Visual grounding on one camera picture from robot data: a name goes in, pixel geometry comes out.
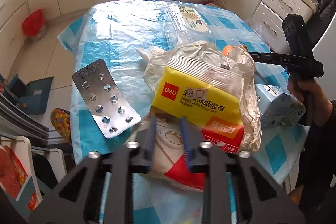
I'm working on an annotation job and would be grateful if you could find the yellow red tape package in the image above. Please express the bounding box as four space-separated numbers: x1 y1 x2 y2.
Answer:
150 55 244 190

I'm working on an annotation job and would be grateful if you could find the silver pill blister pack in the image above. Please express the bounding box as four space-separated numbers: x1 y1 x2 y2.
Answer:
72 59 141 139

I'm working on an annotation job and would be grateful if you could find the light blue milk carton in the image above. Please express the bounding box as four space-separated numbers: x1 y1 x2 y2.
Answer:
255 84 306 127

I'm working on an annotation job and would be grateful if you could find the white plastic bag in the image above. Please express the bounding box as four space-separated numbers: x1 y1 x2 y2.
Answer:
138 41 262 153

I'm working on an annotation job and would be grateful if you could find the orange peel piece back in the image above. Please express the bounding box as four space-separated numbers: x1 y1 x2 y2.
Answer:
222 44 248 58

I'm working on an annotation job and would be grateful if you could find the clear tea bottle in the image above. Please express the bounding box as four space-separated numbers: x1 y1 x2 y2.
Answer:
167 3 211 36

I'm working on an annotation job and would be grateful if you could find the red lined trash bin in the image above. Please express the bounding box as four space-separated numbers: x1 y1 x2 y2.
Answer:
22 9 45 38

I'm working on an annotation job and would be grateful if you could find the person's right hand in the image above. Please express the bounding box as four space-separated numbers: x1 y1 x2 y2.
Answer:
287 78 333 126

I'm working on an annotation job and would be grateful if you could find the white refrigerator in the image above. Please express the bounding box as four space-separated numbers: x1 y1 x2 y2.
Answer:
313 0 335 100

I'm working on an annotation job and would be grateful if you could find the clear bag in drawer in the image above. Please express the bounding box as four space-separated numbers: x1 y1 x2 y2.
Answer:
245 19 273 48

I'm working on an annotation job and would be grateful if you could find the colourful slipper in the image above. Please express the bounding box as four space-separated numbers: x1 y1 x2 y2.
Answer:
50 108 72 144

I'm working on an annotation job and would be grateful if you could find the white blue shelf rack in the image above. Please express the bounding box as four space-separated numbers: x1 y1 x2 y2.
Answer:
1 132 67 221

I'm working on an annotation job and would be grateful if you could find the blue checkered plastic tablecloth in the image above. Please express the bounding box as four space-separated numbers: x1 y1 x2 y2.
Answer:
57 0 310 224

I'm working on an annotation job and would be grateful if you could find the blue dustpan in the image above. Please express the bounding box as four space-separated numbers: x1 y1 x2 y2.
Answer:
1 74 54 116

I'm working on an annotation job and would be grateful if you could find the action camera on right gripper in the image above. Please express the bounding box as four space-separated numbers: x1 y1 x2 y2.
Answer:
281 14 314 60

